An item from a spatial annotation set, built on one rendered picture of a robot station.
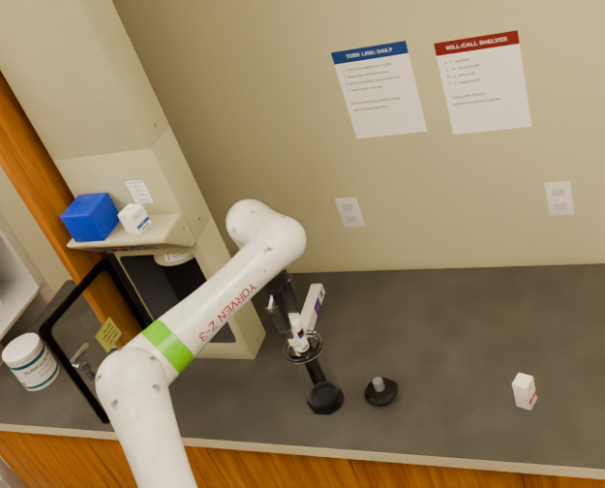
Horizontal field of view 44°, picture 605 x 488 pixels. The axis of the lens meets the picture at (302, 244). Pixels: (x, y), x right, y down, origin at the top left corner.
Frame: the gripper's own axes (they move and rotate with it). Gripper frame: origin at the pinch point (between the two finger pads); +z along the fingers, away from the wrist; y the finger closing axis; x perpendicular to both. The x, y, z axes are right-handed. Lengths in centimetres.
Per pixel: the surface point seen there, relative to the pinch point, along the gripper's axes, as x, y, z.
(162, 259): -44.3, -16.9, -11.7
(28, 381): -105, 1, 23
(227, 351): -36.3, -15.1, 24.6
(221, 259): -28.2, -21.1, -7.4
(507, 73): 52, -57, -35
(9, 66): -57, -14, -76
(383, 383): 17.4, -3.1, 23.1
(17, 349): -106, -4, 13
